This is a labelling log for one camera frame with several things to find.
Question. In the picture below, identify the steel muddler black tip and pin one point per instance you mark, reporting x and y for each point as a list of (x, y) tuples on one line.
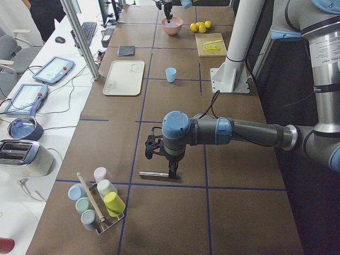
[(158, 174)]

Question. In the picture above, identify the white bear tray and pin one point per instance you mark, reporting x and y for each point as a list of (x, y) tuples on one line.
[(124, 78)]

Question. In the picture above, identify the wooden cutting board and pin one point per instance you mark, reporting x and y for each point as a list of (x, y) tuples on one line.
[(201, 38)]

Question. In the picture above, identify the grey folded cloth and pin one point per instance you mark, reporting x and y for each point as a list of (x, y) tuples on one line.
[(126, 50)]

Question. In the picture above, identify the yellow plastic knife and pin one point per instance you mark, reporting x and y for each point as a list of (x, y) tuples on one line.
[(212, 42)]

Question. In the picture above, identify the pile of clear ice cubes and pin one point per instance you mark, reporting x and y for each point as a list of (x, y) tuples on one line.
[(171, 24)]

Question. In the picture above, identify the grey cup on rack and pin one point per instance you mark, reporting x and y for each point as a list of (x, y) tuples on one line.
[(89, 220)]

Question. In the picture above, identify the black computer mouse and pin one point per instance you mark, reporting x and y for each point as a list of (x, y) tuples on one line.
[(60, 40)]

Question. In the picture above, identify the black keyboard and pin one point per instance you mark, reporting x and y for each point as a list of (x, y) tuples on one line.
[(89, 29)]

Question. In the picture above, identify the wooden rack handle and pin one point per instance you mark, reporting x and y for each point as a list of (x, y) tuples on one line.
[(90, 196)]

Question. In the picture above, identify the teach pendant near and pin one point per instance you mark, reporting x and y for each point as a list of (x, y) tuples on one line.
[(27, 100)]

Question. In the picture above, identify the yellow lemon left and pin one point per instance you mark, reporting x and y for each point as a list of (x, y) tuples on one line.
[(193, 27)]

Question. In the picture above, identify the light blue cup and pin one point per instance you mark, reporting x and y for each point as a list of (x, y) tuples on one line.
[(171, 73)]

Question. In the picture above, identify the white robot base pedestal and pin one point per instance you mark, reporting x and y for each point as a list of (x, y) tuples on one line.
[(231, 76)]

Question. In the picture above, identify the yellow lemon top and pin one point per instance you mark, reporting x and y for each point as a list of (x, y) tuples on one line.
[(208, 24)]

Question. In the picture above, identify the black box with label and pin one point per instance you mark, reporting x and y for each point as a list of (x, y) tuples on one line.
[(107, 34)]

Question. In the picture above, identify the pink bowl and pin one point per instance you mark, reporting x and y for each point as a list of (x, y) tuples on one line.
[(172, 31)]

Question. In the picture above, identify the blue pot with lid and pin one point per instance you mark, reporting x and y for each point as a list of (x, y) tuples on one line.
[(27, 127)]

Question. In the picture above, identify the yellow cup on rack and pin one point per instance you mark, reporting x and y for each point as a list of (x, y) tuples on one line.
[(114, 204)]

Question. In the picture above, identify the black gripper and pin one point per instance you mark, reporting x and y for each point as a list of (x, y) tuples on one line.
[(167, 7), (173, 159)]

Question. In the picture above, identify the yellow lemon bottom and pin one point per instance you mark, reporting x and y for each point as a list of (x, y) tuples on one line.
[(202, 29)]

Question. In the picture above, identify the pink cup on rack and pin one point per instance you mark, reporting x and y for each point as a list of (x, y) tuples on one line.
[(101, 173)]

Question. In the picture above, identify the blue cup on rack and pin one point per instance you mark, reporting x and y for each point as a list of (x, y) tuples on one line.
[(76, 192)]

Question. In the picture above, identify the teach pendant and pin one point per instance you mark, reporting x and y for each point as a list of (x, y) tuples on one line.
[(54, 70), (27, 100)]

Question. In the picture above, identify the white wire cup rack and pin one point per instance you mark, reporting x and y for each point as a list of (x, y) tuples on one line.
[(109, 221)]

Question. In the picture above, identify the lemon slices row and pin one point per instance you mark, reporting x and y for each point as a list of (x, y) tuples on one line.
[(211, 47)]

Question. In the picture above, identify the green cup on rack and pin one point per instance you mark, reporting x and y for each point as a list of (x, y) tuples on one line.
[(83, 204)]

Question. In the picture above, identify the white cup on rack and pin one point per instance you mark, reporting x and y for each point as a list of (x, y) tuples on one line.
[(104, 187)]

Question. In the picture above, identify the teach pendant far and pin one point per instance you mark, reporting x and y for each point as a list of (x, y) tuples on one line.
[(54, 70)]

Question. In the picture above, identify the aluminium frame post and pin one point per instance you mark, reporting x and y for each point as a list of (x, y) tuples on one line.
[(76, 26)]

